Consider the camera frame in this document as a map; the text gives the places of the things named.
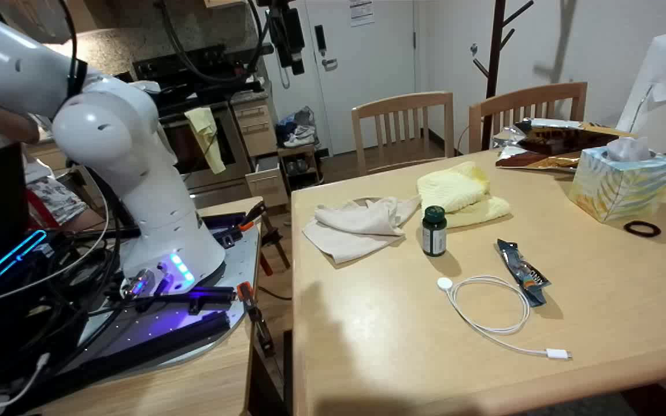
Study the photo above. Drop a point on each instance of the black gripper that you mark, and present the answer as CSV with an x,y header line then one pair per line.
x,y
285,25

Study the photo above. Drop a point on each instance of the dark green supplement bottle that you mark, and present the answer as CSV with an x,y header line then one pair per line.
x,y
433,232

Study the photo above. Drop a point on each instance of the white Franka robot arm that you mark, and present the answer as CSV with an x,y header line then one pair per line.
x,y
140,200

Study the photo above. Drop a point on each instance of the white door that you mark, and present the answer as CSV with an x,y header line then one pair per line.
x,y
371,70

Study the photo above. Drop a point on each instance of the wooden drawer cabinet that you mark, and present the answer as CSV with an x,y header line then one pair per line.
x,y
259,129

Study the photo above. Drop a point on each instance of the light wooden chair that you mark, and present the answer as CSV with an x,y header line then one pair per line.
x,y
526,99
403,105

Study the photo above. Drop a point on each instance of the hanging yellow rag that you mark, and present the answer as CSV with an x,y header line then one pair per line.
x,y
206,135

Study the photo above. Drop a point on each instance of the beige cloth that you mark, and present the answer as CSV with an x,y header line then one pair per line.
x,y
356,226

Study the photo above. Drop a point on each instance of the dark wooden coat rack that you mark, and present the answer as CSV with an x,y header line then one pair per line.
x,y
496,47

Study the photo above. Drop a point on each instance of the yellow towel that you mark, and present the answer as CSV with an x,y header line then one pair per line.
x,y
460,192

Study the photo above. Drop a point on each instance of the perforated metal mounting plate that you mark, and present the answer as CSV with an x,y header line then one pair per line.
x,y
231,262

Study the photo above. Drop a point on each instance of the crumpled silver foil wrapper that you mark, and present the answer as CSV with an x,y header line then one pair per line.
x,y
510,142

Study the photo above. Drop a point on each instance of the brown foil snack bag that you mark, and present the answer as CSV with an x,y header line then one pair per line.
x,y
571,140

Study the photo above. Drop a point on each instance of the patterned tissue box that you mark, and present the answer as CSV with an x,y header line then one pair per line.
x,y
617,186

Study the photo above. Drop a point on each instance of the black box with blue light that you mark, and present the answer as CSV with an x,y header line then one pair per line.
x,y
0,266

